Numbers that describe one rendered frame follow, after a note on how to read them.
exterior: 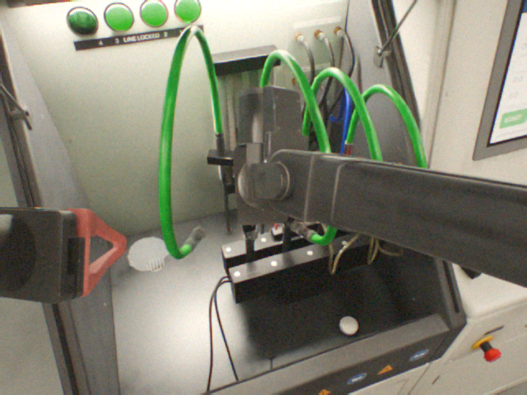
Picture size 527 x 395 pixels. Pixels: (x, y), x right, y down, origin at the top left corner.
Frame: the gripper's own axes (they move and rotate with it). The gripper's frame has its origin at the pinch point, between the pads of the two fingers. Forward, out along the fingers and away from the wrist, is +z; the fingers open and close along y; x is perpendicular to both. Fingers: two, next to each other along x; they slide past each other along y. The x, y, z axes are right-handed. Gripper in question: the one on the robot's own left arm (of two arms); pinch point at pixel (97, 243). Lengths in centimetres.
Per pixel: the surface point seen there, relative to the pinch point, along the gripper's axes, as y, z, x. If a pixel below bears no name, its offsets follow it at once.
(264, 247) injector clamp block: 0.0, 48.8, 4.4
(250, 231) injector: -0.8, 38.2, 0.6
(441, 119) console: -34, 51, -21
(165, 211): -1.7, 8.6, -3.2
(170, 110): -2.3, 8.2, -14.6
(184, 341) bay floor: 16, 45, 25
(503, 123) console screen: -46, 61, -22
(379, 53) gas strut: -23, 45, -33
